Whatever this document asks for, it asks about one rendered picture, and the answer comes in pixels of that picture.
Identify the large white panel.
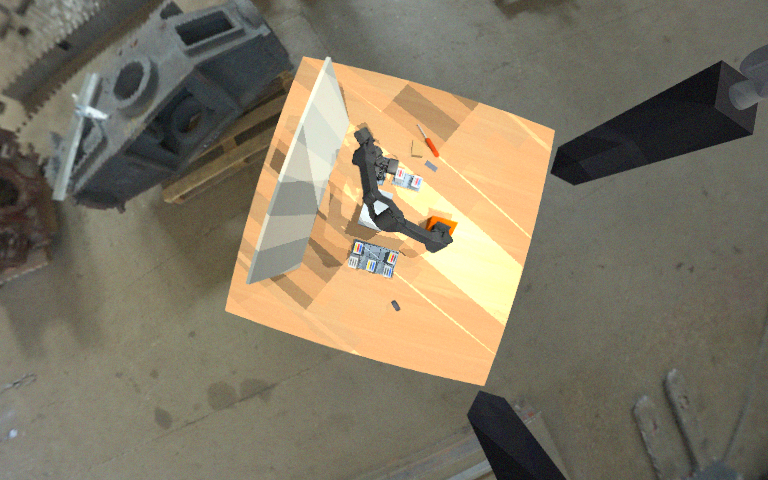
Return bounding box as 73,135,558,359
246,57,350,285

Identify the orange screwdriver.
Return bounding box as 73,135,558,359
417,123,439,157

